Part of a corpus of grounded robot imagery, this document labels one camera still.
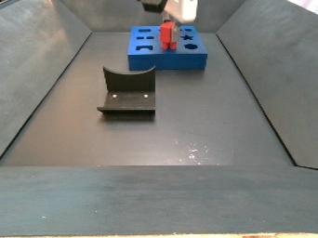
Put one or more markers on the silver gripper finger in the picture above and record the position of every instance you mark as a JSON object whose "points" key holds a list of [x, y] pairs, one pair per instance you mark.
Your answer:
{"points": [[176, 32]]}

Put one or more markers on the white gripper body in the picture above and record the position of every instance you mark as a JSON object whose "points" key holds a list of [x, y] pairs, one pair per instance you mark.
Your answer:
{"points": [[182, 10]]}

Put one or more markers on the red three prong object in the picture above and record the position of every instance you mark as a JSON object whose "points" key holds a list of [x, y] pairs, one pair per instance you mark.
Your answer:
{"points": [[166, 36]]}

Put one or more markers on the blue foam shape board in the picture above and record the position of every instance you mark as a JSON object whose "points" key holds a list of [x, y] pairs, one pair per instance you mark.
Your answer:
{"points": [[146, 53]]}

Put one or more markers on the black curved fixture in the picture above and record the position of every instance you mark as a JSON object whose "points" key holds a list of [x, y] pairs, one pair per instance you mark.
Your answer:
{"points": [[130, 91]]}

